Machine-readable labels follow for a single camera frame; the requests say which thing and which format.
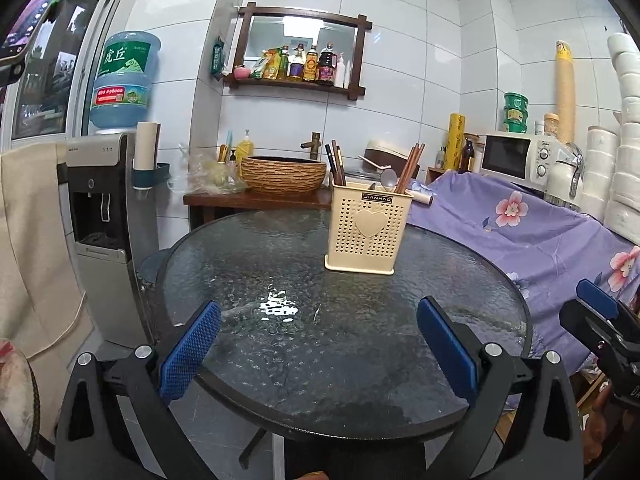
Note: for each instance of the thin black chopstick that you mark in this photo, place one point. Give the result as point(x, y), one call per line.
point(329, 162)

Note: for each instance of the tall paper cup stack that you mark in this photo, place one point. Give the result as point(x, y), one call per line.
point(565, 90)

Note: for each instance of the green bottle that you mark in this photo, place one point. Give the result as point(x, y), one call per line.
point(284, 65)

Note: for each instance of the beige perforated utensil holder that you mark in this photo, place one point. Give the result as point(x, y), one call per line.
point(367, 240)

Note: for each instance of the window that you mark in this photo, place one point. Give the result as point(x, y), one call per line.
point(55, 85)

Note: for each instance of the yellow packet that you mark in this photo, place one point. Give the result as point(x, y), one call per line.
point(266, 66)

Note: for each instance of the brown glass bottle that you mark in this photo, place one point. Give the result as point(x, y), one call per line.
point(469, 155)

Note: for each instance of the yellow-capped bottle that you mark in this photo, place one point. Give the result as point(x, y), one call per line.
point(551, 125)

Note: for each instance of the beige cloth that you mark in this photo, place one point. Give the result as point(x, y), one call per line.
point(30, 240)

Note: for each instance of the wooden framed mirror shelf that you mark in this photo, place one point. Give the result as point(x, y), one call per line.
point(300, 86)

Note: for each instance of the wooden counter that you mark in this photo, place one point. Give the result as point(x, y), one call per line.
point(250, 201)

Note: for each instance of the round printed cushion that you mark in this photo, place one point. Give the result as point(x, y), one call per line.
point(15, 395)

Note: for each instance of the bronze faucet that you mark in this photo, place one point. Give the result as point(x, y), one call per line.
point(314, 146)

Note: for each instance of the white microwave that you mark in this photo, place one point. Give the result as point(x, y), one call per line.
point(515, 156)

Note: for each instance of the white lint roller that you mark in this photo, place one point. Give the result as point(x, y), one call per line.
point(422, 196)

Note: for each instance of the black metal table leg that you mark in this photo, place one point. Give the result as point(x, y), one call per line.
point(255, 447)

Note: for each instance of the purple-label bottle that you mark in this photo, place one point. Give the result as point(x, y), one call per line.
point(297, 65)

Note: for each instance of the yellow soap bottle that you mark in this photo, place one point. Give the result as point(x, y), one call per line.
point(244, 148)

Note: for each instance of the green packet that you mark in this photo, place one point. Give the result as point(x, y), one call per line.
point(217, 56)

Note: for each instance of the teal cup holder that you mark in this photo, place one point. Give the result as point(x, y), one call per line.
point(150, 178)

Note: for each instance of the dark sauce bottle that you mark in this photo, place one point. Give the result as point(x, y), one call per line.
point(326, 67)

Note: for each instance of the white paper cup sleeve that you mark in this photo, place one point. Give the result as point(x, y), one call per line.
point(146, 145)

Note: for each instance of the small white bottle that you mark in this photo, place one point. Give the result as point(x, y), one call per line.
point(440, 159)

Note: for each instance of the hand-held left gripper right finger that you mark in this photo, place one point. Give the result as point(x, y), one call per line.
point(447, 355)

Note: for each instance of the small wooden rack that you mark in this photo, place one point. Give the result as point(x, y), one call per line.
point(436, 176)

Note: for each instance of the brown and white rice cooker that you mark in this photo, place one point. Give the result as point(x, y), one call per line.
point(377, 152)

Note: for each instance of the light blue toothbrush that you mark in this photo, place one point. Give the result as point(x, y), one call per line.
point(229, 146)

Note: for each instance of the mounted smartphone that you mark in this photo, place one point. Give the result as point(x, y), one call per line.
point(25, 30)

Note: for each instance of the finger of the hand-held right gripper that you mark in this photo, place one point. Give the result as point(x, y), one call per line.
point(597, 297)

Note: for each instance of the white kettle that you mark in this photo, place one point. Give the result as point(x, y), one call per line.
point(564, 177)

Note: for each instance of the clear plastic spoon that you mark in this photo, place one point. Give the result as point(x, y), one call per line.
point(388, 178)

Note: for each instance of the white squeeze bottle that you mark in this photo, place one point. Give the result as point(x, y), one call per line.
point(341, 72)

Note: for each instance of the purple floral sheet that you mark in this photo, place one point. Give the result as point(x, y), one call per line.
point(525, 250)

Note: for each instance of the wicker wash basin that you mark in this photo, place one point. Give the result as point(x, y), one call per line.
point(282, 175)

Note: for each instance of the yellow wrap roll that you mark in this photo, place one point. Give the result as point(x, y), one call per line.
point(455, 142)

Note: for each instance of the blue water jug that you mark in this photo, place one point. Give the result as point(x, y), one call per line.
point(125, 60)

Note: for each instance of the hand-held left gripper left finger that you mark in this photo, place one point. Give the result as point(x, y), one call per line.
point(190, 355)

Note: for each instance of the amber bottle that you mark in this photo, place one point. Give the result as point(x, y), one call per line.
point(311, 66)

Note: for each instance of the stack of white rolls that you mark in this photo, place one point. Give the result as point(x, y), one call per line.
point(620, 135)

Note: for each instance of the grey water dispenser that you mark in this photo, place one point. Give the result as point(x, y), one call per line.
point(100, 270)

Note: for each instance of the clear plastic bag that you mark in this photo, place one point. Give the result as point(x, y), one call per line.
point(210, 172)

